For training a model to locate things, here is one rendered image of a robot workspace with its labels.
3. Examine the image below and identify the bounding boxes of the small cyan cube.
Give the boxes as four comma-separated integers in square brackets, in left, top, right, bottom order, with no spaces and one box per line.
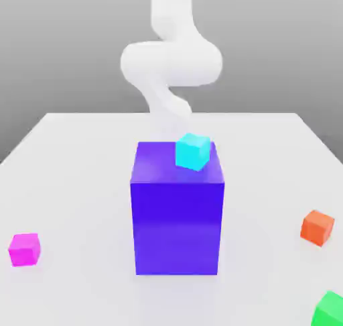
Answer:
[175,132,212,172]

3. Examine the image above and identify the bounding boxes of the small orange cube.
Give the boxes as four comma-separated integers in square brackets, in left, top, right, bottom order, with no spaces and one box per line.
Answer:
[299,209,336,248]

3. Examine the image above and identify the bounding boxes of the small magenta cube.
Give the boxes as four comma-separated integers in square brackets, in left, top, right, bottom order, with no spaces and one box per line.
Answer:
[7,232,42,268]

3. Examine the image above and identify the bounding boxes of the small green cube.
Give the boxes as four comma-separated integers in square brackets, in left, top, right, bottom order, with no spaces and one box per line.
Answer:
[311,290,343,326]

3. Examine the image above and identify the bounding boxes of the large purple box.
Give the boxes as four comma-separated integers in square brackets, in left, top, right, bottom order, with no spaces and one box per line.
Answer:
[129,141,226,276]

